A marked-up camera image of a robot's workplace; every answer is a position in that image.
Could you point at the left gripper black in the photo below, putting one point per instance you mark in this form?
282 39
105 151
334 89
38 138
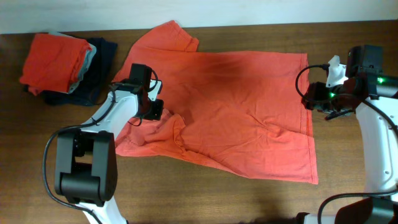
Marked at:
155 114

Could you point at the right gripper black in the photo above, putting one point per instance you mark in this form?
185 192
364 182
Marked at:
314 94

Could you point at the orange-red t-shirt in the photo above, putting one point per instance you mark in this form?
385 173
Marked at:
234 111

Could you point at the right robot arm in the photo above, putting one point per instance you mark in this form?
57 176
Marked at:
377 117

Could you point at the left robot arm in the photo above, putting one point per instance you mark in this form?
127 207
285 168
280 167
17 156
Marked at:
86 172

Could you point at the folded dark navy garment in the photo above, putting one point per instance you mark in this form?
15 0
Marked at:
87 92

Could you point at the folded grey shirt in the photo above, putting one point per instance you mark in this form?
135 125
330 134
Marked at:
68 60

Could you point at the folded red-orange shirt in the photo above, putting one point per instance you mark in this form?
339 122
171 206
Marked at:
34 70

